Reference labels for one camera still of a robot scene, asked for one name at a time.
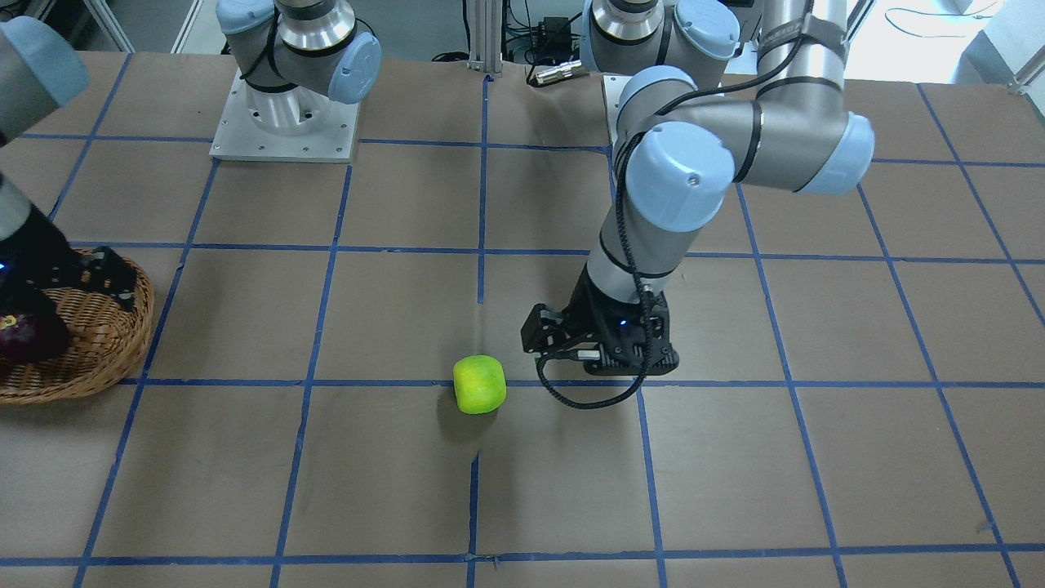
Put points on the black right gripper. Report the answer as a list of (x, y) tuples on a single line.
[(33, 245)]

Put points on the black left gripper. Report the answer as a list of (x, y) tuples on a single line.
[(589, 308)]

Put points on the green apple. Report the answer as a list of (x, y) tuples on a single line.
[(479, 384)]

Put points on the dark red apple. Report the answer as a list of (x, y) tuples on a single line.
[(33, 337)]

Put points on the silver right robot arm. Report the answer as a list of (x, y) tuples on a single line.
[(39, 70)]

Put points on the woven wicker basket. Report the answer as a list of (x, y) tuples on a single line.
[(105, 345)]

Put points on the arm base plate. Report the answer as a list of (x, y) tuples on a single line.
[(618, 93), (297, 126)]

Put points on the aluminium frame post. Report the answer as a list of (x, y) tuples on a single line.
[(485, 29)]

